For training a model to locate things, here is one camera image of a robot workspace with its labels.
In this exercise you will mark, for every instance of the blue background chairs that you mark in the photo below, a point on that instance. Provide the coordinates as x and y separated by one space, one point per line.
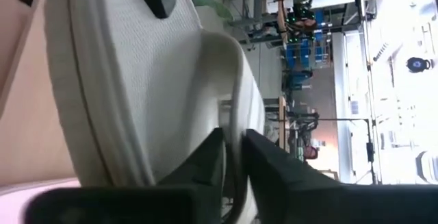
304 52

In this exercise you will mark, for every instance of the wooden background workbench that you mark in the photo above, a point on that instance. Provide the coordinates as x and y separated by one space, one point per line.
282 121
282 8

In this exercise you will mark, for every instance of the black background robot arm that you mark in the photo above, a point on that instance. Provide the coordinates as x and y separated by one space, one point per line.
301 15

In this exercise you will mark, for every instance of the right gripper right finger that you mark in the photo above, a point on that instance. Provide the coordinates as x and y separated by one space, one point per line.
308 200

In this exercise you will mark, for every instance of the grey foam slide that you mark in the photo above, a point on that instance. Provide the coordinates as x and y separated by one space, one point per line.
143 87

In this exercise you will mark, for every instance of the round black ceiling fixture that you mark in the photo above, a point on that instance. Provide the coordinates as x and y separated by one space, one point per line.
417 64

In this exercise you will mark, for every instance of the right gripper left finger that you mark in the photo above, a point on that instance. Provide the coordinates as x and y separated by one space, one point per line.
137 203

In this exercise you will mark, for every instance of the black background rig frame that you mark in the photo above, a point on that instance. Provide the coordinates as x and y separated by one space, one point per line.
370 152

